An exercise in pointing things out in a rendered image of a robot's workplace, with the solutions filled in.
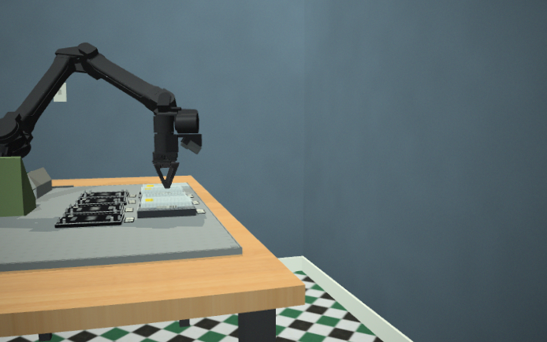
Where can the grey button panel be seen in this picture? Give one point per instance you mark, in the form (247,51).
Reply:
(41,182)

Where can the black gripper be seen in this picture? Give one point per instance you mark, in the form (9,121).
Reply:
(159,155)

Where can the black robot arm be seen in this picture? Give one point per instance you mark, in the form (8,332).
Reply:
(15,139)

